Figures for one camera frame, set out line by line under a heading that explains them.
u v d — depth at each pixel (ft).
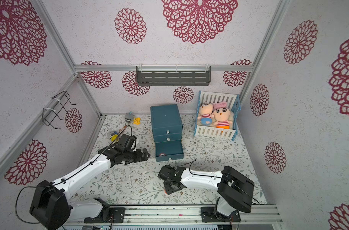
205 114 3.44
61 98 2.62
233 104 3.63
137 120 3.79
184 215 2.47
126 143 2.12
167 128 2.81
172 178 2.10
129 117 3.71
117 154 1.92
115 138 3.29
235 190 1.40
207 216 2.39
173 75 3.09
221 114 3.28
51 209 1.31
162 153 3.11
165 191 2.34
